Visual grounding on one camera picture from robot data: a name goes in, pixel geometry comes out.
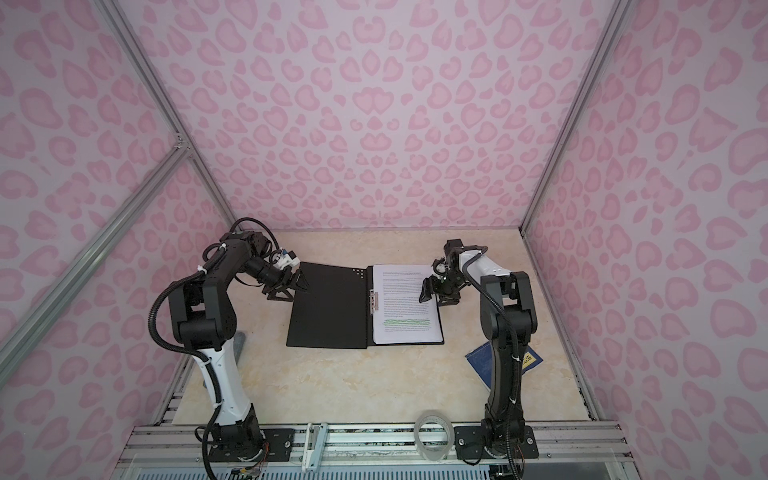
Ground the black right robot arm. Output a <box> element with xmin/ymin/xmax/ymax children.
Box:
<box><xmin>419</xmin><ymin>239</ymin><xmax>538</xmax><ymax>464</ymax></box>

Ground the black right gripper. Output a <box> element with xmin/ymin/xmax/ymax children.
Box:
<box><xmin>417</xmin><ymin>274</ymin><xmax>471</xmax><ymax>309</ymax></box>

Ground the grey sponge block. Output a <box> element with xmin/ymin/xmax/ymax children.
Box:
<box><xmin>232</xmin><ymin>331</ymin><xmax>247</xmax><ymax>364</ymax></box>

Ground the right back aluminium corner post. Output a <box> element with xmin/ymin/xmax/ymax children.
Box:
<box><xmin>519</xmin><ymin>0</ymin><xmax>637</xmax><ymax>238</ymax></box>

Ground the printed paper sheet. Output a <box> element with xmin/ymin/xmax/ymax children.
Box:
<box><xmin>371</xmin><ymin>264</ymin><xmax>444</xmax><ymax>346</ymax></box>

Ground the left back aluminium corner post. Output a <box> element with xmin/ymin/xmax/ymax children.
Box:
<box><xmin>93</xmin><ymin>0</ymin><xmax>236</xmax><ymax>226</ymax></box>

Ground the clear tape roll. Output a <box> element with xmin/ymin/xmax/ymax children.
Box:
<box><xmin>413</xmin><ymin>410</ymin><xmax>455</xmax><ymax>462</ymax></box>

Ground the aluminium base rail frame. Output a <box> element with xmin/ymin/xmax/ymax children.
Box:
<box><xmin>112</xmin><ymin>421</ymin><xmax>639</xmax><ymax>479</ymax></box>

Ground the aluminium corner post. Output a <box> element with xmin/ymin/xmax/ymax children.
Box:
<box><xmin>519</xmin><ymin>0</ymin><xmax>637</xmax><ymax>238</ymax></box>
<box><xmin>93</xmin><ymin>0</ymin><xmax>236</xmax><ymax>226</ymax></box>

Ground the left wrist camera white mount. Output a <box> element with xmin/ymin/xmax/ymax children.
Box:
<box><xmin>271</xmin><ymin>249</ymin><xmax>300</xmax><ymax>270</ymax></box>

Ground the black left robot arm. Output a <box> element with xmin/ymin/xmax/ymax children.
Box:
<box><xmin>168</xmin><ymin>231</ymin><xmax>307</xmax><ymax>461</ymax></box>

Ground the white folder with black inside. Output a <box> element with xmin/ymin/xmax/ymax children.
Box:
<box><xmin>285</xmin><ymin>261</ymin><xmax>446</xmax><ymax>350</ymax></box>

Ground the silver metal folder clip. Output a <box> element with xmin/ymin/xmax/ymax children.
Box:
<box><xmin>369</xmin><ymin>289</ymin><xmax>379</xmax><ymax>316</ymax></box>

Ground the diagonal aluminium frame bar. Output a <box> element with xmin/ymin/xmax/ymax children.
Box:
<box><xmin>1</xmin><ymin>142</ymin><xmax>188</xmax><ymax>385</ymax></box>

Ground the blue booklet with yellow label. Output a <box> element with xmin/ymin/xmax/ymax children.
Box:
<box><xmin>465</xmin><ymin>342</ymin><xmax>543</xmax><ymax>388</ymax></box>

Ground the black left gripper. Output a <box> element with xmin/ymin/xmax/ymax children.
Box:
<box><xmin>243</xmin><ymin>261</ymin><xmax>314</xmax><ymax>301</ymax></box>

